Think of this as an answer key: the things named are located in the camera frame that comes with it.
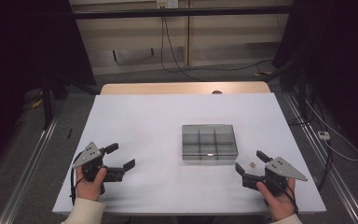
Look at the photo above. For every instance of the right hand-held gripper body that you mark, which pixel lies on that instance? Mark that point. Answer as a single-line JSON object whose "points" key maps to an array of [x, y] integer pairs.
{"points": [[281, 168]]}

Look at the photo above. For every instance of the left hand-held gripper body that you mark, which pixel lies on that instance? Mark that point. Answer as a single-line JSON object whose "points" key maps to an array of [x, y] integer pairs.
{"points": [[88, 154]]}

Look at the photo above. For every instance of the clear plastic compartment box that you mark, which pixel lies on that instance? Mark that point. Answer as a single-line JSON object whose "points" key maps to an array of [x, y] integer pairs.
{"points": [[209, 142]]}

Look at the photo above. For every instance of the person's left hand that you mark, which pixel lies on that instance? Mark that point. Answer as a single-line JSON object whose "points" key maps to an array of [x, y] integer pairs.
{"points": [[88, 189]]}

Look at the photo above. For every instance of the person's right hand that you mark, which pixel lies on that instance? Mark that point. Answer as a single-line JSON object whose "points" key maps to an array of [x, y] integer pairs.
{"points": [[281, 205]]}

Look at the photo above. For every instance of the small black floor item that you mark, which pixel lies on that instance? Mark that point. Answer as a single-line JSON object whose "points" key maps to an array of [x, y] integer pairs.
{"points": [[70, 133]]}

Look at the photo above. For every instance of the white table cover sheet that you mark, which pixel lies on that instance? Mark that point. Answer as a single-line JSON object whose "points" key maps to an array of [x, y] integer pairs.
{"points": [[155, 124]]}

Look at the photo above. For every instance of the white power strip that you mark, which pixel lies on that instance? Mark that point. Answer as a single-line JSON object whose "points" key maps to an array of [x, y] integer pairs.
{"points": [[323, 135]]}

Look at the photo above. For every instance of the black metal stand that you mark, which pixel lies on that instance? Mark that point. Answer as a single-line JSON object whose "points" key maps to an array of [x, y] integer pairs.
{"points": [[47, 105]]}

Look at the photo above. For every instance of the yellow floor tape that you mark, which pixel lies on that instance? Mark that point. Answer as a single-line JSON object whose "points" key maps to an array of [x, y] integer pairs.
{"points": [[262, 74], [37, 103]]}

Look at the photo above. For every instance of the dark round table grommet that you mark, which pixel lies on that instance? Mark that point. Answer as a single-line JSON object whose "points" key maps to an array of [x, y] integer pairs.
{"points": [[217, 92]]}

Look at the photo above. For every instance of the wooden table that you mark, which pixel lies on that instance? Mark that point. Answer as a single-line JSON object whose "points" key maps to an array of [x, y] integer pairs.
{"points": [[167, 88]]}

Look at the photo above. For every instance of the black curtain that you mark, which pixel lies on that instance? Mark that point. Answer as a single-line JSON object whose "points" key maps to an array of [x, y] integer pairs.
{"points": [[341, 62], [21, 62]]}

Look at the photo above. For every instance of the beige cabinet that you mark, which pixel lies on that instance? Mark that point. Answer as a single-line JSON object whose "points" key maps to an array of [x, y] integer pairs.
{"points": [[230, 37]]}

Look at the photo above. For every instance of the black horizontal metal bar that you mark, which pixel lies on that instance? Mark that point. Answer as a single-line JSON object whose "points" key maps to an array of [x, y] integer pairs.
{"points": [[180, 12]]}

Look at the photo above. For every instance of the silver floor rail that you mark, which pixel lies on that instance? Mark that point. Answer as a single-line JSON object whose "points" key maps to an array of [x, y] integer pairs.
{"points": [[28, 174], [329, 174]]}

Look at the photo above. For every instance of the white wall outlet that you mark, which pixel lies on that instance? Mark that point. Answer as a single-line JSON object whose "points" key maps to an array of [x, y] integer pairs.
{"points": [[167, 3]]}

